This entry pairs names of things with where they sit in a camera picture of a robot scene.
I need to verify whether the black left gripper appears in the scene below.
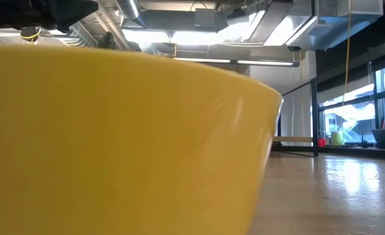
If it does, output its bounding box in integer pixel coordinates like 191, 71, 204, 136
0, 0, 99, 43

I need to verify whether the yellow plastic mini bowl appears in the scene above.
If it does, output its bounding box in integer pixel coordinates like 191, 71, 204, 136
0, 44, 283, 235

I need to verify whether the green cactus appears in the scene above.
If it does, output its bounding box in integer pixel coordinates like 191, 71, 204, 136
97, 31, 117, 50

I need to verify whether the grey ceiling box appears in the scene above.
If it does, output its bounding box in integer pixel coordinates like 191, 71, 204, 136
194, 8, 217, 29

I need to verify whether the fluorescent light fixture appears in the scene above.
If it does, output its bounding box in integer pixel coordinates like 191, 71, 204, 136
236, 59, 300, 68
172, 57, 232, 64

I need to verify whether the wooden rack shelf board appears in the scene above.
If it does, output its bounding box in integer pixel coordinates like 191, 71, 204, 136
272, 136, 314, 144

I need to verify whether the yellow-green cylinder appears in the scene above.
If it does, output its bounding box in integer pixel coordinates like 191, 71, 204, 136
330, 131, 344, 147

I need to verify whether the flexible silver duct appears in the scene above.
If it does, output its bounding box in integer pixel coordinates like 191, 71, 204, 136
61, 22, 99, 50

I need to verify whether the black yellow cord reel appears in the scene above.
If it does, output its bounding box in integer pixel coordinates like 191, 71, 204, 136
19, 26, 43, 43

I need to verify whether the round silver ventilation duct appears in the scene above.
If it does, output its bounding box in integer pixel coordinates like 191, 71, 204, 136
115, 0, 142, 20

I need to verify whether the black metal rack frame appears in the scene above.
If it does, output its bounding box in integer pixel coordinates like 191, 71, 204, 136
275, 79, 320, 158

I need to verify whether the rectangular silver ventilation duct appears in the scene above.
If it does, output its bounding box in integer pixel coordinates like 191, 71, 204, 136
249, 0, 384, 52

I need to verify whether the yellow hanging cord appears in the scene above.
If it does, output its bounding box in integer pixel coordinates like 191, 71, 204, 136
342, 0, 352, 107

